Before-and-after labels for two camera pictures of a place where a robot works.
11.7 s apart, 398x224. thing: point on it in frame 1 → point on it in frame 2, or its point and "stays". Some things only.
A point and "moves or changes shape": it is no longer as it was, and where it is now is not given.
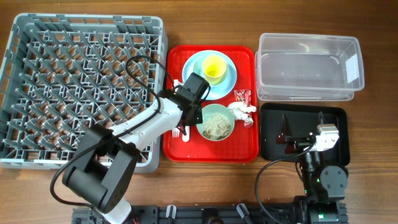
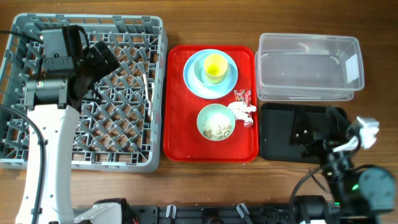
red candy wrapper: [244, 96] stays
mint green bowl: [217, 122] stays
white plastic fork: [175, 132] → [148, 101]
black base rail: [257, 214] stays
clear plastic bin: [308, 68] stays
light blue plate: [194, 65] stays
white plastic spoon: [186, 137] moves or changes shape
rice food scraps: [216, 126] stays
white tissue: [240, 111] stays
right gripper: [285, 135] → [304, 138]
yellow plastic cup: [214, 68] stays
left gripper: [198, 117] → [103, 68]
